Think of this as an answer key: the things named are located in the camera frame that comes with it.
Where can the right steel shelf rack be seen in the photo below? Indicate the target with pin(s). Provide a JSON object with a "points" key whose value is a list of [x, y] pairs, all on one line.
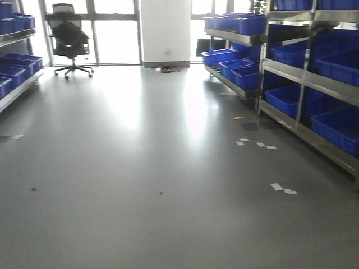
{"points": [[309, 75]]}

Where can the steel shelf rack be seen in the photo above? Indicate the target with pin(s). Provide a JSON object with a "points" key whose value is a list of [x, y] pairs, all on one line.
{"points": [[309, 75], [20, 69]]}

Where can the left steel shelf rack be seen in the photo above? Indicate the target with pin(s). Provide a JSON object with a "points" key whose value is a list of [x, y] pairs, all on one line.
{"points": [[20, 69]]}

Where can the far right steel rack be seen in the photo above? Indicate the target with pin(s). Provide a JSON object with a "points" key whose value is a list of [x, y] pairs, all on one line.
{"points": [[232, 53]]}

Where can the black office chair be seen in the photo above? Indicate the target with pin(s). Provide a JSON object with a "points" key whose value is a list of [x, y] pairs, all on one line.
{"points": [[70, 40]]}

